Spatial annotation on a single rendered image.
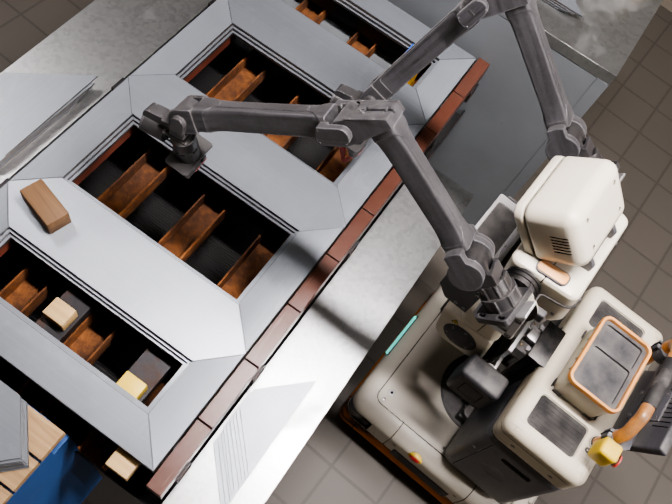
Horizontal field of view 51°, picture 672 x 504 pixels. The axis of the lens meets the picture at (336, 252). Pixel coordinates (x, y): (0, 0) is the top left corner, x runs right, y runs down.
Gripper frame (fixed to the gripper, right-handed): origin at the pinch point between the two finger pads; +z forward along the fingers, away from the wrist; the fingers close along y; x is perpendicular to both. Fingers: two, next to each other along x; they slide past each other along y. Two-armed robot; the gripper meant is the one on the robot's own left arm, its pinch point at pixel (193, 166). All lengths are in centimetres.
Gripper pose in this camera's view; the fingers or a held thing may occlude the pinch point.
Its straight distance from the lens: 176.9
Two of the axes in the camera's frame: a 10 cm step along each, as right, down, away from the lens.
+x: 8.1, 5.8, -0.8
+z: -0.8, 2.3, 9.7
